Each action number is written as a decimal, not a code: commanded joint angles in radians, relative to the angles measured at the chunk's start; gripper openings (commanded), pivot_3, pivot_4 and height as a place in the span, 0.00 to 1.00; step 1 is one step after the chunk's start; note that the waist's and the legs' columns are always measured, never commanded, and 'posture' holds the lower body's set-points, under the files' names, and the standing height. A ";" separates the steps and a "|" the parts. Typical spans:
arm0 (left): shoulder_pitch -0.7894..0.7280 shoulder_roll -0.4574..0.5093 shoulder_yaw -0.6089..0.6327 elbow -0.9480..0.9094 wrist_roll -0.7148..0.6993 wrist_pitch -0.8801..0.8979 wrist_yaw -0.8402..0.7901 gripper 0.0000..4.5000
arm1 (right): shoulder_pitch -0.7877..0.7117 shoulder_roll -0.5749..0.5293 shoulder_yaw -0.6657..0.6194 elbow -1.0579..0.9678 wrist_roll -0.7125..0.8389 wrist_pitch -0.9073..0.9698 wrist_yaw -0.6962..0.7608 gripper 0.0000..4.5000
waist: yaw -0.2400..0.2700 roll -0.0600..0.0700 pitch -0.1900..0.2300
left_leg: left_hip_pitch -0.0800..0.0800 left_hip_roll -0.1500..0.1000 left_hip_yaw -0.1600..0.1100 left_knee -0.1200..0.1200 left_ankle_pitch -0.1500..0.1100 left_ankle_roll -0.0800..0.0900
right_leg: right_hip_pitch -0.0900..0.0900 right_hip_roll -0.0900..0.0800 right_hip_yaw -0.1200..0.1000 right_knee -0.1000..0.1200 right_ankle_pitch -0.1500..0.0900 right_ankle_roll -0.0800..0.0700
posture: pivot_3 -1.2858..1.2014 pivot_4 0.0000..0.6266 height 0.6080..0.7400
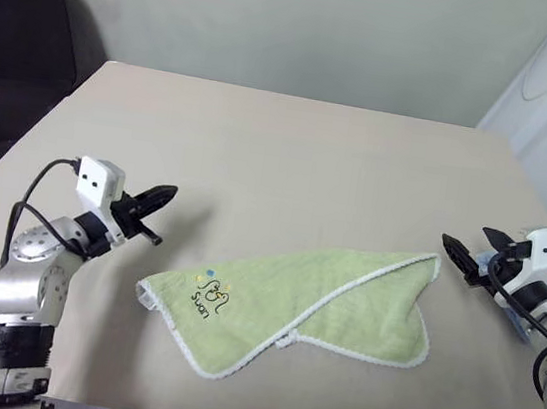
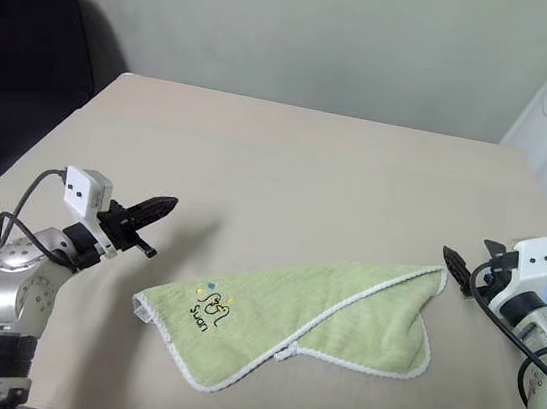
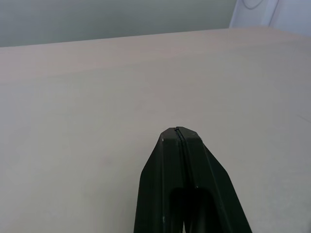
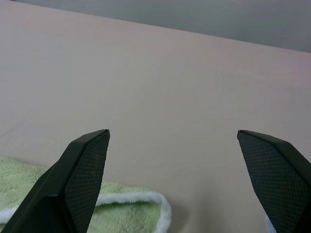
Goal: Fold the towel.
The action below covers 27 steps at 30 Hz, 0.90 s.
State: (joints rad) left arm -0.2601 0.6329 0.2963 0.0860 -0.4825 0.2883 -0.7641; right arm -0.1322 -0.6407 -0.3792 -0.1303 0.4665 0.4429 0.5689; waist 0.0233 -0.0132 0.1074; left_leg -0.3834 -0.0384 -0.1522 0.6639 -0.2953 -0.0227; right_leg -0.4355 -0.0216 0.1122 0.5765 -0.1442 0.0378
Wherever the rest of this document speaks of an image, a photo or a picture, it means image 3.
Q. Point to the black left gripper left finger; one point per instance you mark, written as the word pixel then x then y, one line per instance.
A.
pixel 158 174

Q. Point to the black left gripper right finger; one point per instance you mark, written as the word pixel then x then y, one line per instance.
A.
pixel 209 174

